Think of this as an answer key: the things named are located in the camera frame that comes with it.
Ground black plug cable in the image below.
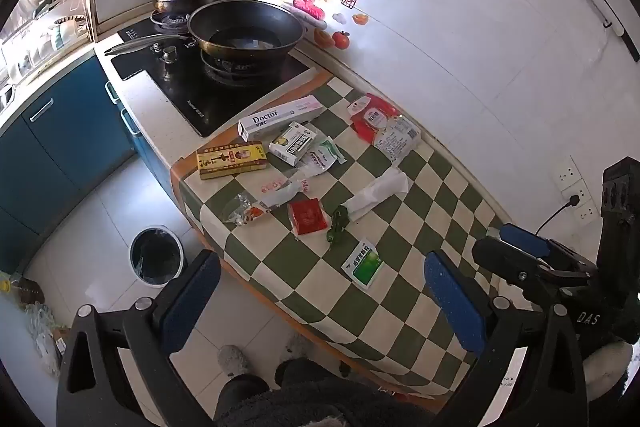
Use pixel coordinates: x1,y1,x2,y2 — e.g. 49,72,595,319
539,194,581,234

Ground clear plastic bag with items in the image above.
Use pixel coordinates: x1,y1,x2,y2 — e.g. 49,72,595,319
24,301,68,377

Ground flat green white medicine sachet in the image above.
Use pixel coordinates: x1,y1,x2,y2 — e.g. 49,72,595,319
341,238,385,291

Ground black glass gas stove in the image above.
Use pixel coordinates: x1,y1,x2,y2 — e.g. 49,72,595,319
110,14,311,138

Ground red white snack packet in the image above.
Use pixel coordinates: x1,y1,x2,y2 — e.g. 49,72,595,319
347,93,401,145

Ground green white checkered tablecloth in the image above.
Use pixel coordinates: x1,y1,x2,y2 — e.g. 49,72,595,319
170,72,506,400

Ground white plastic wrapper red print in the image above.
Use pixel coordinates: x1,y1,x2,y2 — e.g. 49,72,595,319
257,172,313,208

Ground person's dark fleece pants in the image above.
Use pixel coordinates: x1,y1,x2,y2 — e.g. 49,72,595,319
215,357,436,427

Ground brown jar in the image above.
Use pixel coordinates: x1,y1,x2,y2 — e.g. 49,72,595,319
20,279,47,304

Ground white wall socket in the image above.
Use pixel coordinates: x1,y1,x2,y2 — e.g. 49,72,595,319
562,187,601,226
555,157,584,194

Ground person's right forearm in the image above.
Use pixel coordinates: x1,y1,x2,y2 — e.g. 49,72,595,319
582,341,633,400

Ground white paper tissue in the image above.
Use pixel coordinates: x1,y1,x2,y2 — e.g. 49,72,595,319
345,167,411,224

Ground torn green white sachet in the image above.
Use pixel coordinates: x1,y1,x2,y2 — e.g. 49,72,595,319
300,134,347,180

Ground blue kitchen cabinet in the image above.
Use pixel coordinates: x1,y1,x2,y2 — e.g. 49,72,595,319
104,79,176,200
0,54,138,278

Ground long white pink toothpaste box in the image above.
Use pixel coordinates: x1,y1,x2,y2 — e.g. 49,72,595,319
237,96,321,142

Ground white labelled plastic package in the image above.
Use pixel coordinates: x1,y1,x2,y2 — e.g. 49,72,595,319
372,114,422,168

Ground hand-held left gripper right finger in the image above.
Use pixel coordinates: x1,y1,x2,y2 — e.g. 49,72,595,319
424,250,596,427

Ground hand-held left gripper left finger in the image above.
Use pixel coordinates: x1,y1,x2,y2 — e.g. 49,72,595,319
56,249,222,427

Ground black frying pan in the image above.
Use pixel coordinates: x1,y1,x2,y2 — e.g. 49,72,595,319
104,0,307,62

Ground clear orange candy wrapper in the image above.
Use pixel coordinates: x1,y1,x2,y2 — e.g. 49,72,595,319
223,193,273,226

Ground crumpled green wrapper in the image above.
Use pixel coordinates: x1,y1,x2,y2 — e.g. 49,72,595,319
325,204,351,244

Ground yellow red cardboard box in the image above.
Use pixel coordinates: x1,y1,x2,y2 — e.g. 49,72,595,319
196,141,270,180

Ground grey fluffy slipper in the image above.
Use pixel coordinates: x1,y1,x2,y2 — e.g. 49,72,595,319
282,337,316,365
217,345,251,378

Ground red plastic packet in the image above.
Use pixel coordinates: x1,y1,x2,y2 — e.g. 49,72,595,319
287,197,331,237

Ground dish rack with bowls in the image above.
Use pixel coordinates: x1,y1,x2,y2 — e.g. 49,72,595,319
0,14,93,80

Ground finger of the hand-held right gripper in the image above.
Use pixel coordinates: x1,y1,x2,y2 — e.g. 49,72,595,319
472,237,596,312
501,223,597,269

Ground white round trash bin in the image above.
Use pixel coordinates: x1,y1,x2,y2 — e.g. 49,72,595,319
130,228,185,289

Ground white medicine box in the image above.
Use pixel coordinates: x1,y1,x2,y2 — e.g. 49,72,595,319
268,121,321,166

